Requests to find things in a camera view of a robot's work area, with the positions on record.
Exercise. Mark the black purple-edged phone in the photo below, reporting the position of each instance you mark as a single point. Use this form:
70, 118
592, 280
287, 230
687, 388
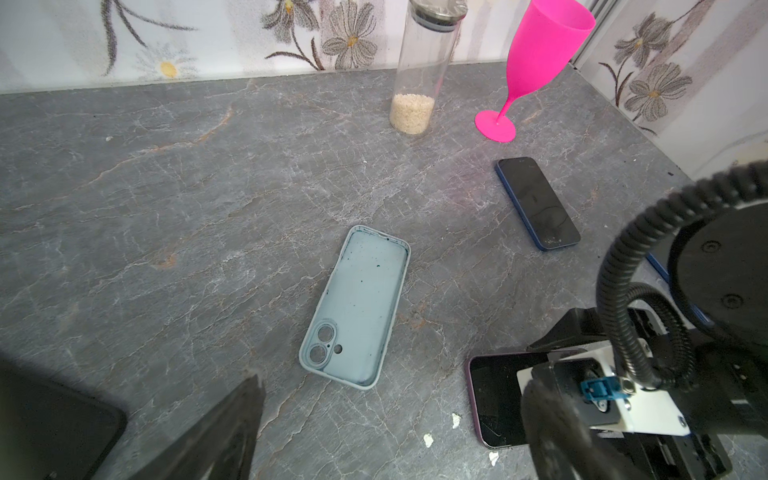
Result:
501, 414

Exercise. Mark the pink plastic goblet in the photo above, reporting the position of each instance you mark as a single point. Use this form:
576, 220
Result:
549, 35

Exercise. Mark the clear jar with grains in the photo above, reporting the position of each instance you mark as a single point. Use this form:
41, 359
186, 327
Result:
430, 36

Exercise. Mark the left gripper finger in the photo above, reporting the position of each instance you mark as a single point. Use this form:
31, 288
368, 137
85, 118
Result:
220, 445

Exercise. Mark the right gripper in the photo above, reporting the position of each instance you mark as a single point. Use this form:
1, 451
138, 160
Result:
580, 452

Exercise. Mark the black phone at right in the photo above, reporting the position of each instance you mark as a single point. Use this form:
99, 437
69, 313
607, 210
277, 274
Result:
51, 431

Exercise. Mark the light blue phone case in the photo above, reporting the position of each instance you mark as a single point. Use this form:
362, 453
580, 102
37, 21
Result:
348, 335

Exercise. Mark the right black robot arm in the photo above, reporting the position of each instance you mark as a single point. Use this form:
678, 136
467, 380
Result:
717, 275

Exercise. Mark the blue-edged black phone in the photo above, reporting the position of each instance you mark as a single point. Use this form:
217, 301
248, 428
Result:
539, 207

